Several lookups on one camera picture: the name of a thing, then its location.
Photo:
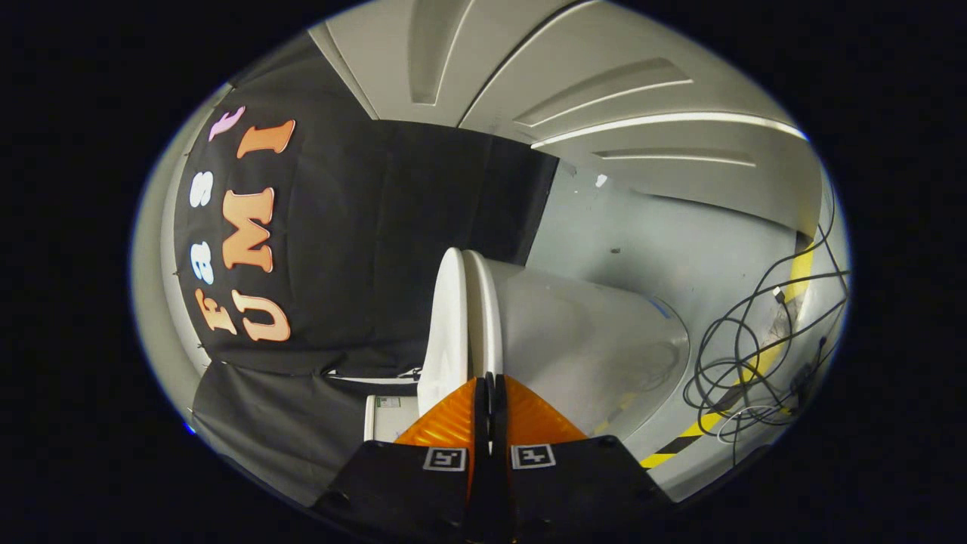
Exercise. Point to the white toilet seat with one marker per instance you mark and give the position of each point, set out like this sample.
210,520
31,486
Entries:
487,317

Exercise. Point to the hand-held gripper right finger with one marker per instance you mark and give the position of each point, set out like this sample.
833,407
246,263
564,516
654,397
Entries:
582,483

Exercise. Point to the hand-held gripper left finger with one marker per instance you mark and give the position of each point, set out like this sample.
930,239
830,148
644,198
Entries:
400,483

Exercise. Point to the yellow black floor tape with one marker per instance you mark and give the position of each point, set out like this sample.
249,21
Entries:
797,276

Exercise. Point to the white toilet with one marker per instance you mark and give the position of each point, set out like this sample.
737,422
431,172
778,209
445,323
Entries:
589,340

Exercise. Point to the black backdrop cloth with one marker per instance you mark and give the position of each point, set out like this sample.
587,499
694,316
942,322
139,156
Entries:
355,264

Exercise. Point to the white toilet lid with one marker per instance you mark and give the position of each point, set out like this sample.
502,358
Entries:
447,325

